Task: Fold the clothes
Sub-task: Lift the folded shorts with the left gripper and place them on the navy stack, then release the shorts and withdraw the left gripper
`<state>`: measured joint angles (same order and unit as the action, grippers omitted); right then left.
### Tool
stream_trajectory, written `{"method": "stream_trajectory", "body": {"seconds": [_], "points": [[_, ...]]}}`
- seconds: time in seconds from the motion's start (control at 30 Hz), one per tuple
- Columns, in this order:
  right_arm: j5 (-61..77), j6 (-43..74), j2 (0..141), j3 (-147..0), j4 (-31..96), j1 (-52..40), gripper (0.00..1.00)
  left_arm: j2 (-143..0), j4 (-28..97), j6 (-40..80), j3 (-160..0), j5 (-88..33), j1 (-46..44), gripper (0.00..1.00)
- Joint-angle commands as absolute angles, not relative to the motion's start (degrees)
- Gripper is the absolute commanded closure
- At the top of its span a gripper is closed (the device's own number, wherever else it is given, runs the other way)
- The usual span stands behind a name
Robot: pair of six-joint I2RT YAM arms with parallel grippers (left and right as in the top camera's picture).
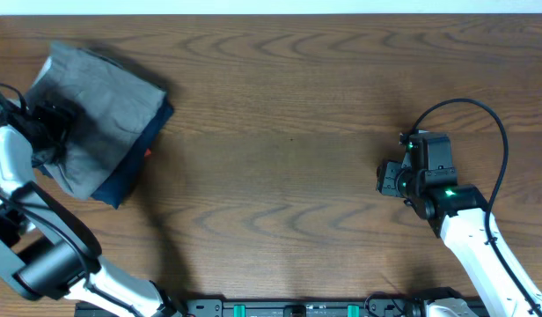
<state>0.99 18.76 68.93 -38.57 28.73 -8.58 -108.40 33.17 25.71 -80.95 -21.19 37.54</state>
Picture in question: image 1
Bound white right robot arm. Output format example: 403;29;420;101
377;160;542;316

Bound grey shorts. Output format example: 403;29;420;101
26;42;173;208

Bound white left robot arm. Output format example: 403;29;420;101
0;100;185;316

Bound folded navy blue garment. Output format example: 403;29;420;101
40;94;173;208

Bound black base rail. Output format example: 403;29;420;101
75;288;492;317

